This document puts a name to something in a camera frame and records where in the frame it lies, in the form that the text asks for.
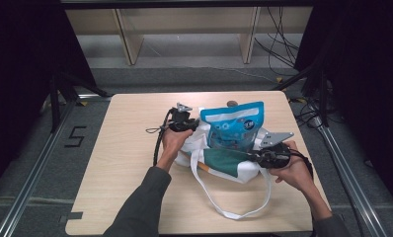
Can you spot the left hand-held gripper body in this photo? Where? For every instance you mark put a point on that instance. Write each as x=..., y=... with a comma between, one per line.
x=179, y=118

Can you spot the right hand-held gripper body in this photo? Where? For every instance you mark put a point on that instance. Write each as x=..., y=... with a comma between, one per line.
x=275, y=154

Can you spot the white tote bag coloured blobs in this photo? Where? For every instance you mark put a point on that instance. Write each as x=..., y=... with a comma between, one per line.
x=237, y=164

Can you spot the blue refill pouch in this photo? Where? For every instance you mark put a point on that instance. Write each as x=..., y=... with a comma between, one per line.
x=232, y=126

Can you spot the person's left hand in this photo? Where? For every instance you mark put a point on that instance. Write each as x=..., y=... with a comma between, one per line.
x=174, y=141

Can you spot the person's right hand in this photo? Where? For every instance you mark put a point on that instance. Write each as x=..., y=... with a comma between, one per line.
x=293, y=171

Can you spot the black metal stand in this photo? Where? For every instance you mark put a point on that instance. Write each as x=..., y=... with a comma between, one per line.
x=323, y=95
x=55, y=105

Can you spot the light wooden shelf unit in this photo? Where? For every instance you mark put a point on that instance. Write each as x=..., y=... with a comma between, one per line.
x=184, y=19

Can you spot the dark curtain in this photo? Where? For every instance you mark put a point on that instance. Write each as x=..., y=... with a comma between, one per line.
x=365, y=82
x=20, y=65

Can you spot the dark tape strip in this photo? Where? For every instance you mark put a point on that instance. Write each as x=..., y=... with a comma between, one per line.
x=73, y=216

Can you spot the aluminium floor rail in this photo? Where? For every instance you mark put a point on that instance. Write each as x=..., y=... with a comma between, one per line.
x=346, y=174
x=36, y=168

